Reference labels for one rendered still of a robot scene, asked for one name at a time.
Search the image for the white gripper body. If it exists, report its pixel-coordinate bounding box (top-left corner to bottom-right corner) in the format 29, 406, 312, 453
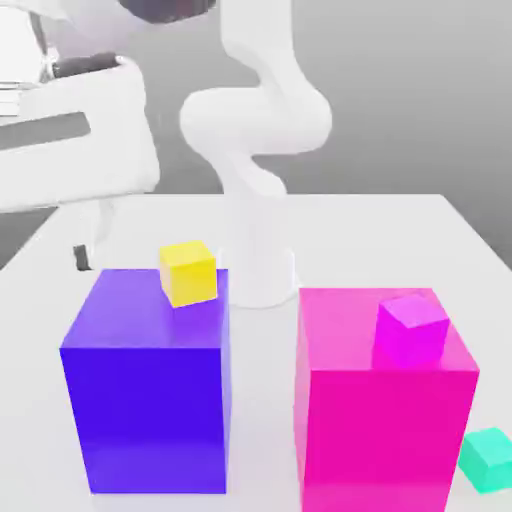
0, 54, 162, 214

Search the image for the large purple box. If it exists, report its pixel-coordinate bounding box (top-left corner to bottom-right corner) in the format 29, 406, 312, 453
58, 267, 233, 496

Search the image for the large pink box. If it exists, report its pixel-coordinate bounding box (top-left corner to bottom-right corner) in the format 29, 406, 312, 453
293, 286, 481, 512

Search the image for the small magenta cube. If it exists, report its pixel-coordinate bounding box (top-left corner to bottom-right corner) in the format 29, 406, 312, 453
371, 293, 452, 370

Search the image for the small yellow cube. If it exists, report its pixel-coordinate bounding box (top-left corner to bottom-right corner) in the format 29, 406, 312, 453
158, 239, 219, 310

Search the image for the small teal cube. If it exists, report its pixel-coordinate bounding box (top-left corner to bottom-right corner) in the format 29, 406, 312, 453
457, 426, 512, 496

